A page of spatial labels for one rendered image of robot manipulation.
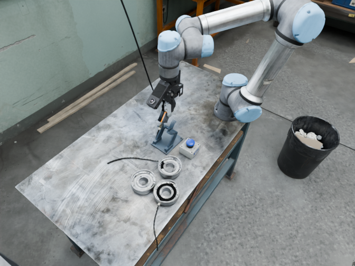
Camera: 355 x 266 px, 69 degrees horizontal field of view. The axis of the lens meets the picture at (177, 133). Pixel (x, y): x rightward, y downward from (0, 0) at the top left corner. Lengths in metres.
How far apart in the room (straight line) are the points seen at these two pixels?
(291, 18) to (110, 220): 0.99
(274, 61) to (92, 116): 1.89
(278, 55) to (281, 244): 1.33
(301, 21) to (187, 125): 0.68
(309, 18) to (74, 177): 1.08
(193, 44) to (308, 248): 1.60
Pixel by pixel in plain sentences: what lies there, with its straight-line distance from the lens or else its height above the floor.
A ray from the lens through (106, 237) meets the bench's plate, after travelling 1.06.
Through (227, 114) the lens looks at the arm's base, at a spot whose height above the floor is 0.84.
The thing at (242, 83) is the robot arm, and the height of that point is 1.03.
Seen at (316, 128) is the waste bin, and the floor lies 0.33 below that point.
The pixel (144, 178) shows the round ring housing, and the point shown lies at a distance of 1.13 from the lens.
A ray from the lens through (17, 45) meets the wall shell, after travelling 2.37.
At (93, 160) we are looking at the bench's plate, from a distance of 1.25.
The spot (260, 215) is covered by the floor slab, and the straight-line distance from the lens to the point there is 2.06.
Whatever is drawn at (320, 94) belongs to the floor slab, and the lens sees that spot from 3.25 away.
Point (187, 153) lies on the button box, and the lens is 1.19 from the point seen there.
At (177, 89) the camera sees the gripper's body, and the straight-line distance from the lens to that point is 1.04.
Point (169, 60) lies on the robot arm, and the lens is 0.93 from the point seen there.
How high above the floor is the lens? 1.78
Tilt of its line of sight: 48 degrees down
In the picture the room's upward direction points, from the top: 3 degrees clockwise
